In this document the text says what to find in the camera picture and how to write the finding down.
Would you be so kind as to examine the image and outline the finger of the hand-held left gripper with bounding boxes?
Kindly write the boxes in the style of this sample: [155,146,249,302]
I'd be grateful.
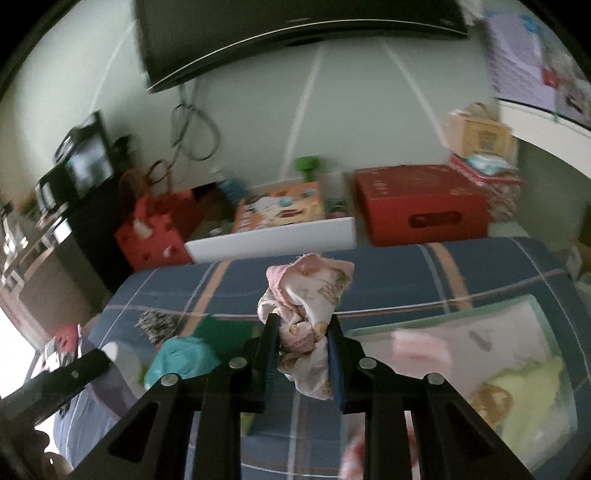
[0,347,114,435]

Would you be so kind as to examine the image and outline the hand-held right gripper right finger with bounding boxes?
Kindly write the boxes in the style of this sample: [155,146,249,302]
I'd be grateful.
[325,316,536,480]

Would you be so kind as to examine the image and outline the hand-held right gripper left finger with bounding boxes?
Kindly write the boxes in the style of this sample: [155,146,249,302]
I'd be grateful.
[69,314,282,480]

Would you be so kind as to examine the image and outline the pink white printed garment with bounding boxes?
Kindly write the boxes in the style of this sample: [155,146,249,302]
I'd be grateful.
[257,254,355,400]

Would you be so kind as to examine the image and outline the white storage box green rim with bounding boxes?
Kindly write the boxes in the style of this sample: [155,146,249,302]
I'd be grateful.
[344,295,581,480]

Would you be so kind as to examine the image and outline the person's left hand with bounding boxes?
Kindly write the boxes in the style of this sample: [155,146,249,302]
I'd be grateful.
[21,427,77,480]

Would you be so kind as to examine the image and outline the pink toy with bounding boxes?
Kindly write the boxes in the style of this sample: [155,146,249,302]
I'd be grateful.
[45,323,83,366]

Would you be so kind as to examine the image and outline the dark green cloth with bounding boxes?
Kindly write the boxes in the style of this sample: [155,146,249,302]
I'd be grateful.
[194,316,259,365]

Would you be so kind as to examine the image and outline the white cloth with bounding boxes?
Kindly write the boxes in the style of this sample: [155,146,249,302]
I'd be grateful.
[102,342,149,385]

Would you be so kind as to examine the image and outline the teal cloth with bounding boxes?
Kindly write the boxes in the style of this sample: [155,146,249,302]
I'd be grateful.
[144,336,222,391]

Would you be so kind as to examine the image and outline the pink red cloth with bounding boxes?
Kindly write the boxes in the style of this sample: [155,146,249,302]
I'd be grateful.
[341,413,419,480]

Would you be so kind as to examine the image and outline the blue plaid blanket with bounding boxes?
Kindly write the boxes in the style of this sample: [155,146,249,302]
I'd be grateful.
[53,236,591,480]

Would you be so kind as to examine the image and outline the white bed footboard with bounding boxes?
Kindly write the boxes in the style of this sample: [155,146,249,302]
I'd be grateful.
[185,217,356,265]

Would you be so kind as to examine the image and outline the leopard print cloth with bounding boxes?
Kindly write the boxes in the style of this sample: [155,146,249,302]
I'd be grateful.
[136,309,184,345]

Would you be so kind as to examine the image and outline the wooden shelf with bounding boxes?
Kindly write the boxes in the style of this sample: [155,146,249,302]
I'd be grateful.
[0,198,71,298]

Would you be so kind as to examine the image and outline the colourful toy box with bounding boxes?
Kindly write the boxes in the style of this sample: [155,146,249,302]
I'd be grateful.
[232,181,326,234]

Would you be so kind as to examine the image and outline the black cabinet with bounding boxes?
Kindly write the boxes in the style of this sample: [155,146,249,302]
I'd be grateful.
[69,185,136,292]

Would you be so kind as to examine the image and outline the blue bottle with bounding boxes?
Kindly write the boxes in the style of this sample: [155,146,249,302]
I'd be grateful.
[213,168,251,205]

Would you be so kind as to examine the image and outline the red bag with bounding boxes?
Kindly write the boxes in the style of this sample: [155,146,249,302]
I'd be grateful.
[115,159,195,272]

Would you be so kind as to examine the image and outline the red cardboard box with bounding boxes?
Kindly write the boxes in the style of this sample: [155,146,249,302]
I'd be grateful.
[355,165,490,247]

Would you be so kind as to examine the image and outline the green dumbbell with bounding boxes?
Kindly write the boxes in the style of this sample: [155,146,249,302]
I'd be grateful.
[294,157,327,185]

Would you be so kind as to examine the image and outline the light green cloth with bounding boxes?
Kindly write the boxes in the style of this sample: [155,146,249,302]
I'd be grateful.
[489,357,578,445]

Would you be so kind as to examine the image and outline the small black monitor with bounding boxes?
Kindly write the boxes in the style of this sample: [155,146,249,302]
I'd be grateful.
[54,111,115,200]

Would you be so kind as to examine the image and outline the red white patterned box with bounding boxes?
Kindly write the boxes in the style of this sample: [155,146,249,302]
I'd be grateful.
[450,154,525,222]

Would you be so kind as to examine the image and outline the light blue packet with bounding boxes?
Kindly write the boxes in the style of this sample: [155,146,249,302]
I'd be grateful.
[466,154,514,176]

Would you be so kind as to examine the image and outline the white desk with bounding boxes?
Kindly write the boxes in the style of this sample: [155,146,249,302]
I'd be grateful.
[496,99,591,182]

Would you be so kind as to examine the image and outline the dark wall cables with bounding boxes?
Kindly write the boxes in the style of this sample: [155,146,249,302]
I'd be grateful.
[170,85,221,162]

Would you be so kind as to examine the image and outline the yellow carry box with handle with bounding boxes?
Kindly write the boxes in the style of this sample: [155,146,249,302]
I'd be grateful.
[445,102,516,160]

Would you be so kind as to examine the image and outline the black wall television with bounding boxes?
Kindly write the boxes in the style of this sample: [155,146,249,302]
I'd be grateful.
[134,0,470,94]

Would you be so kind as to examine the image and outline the purple wall calendar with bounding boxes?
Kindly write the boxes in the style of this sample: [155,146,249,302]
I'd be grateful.
[482,9,562,112]

